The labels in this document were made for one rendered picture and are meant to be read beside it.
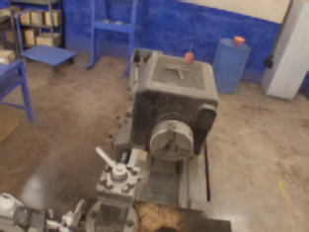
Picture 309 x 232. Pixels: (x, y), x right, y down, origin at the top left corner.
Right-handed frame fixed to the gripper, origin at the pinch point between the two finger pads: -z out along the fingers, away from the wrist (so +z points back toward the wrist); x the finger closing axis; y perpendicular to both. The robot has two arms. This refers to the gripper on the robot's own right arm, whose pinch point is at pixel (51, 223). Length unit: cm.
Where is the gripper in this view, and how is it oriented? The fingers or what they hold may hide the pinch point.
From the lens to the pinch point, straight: 128.4
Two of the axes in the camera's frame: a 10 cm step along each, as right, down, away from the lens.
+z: -9.8, -1.8, -0.1
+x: -1.8, 9.8, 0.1
